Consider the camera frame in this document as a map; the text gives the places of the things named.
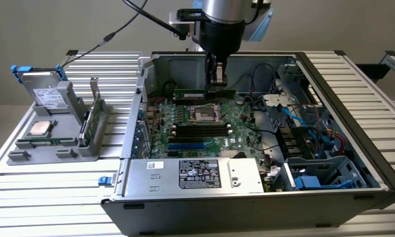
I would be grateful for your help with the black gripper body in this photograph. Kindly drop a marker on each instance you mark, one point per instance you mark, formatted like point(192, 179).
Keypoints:
point(220, 37)

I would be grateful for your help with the green RAM stick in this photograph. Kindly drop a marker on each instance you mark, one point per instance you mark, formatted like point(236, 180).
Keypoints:
point(45, 142)
point(188, 93)

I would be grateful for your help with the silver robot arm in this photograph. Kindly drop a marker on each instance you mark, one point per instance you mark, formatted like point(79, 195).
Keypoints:
point(222, 10)

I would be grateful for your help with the black RAM slot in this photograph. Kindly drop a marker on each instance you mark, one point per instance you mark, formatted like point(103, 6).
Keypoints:
point(200, 135)
point(200, 125)
point(200, 132)
point(200, 129)

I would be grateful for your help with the CPU socket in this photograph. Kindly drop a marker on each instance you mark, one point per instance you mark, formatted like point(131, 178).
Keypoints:
point(204, 113)

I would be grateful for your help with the grey drive cage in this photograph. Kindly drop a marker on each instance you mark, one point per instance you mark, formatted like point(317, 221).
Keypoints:
point(291, 84)

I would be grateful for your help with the green motherboard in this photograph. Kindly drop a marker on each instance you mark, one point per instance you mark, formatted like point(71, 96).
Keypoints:
point(236, 128)

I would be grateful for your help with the black expansion slot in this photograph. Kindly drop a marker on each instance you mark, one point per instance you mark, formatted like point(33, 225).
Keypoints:
point(186, 140)

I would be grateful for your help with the blue expansion slot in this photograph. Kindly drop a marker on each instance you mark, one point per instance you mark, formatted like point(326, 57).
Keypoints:
point(187, 146)

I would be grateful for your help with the silver chipset heatsink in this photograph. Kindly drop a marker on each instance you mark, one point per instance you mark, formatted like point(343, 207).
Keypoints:
point(228, 154)

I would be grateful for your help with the green graphics card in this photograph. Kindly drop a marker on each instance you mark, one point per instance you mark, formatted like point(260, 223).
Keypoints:
point(92, 116)

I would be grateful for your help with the silver power supply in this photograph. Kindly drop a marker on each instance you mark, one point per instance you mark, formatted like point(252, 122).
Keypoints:
point(171, 177)

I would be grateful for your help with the metal disk bay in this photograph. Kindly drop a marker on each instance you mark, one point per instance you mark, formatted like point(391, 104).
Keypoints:
point(329, 172)

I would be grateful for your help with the hard disk with blue carrier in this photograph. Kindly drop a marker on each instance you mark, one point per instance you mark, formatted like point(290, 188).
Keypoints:
point(44, 89)

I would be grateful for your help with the blue case latch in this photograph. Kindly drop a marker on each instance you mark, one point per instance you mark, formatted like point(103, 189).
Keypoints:
point(104, 180)

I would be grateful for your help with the open black PC case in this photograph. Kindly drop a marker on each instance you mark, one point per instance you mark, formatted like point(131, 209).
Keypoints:
point(236, 212)

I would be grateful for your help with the CPU chip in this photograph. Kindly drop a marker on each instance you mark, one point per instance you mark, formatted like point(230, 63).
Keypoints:
point(43, 128)

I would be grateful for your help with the grey parts rack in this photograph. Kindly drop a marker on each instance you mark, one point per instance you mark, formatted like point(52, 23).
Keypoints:
point(52, 153)

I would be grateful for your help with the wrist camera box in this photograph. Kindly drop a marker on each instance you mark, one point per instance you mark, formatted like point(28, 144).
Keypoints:
point(184, 18)

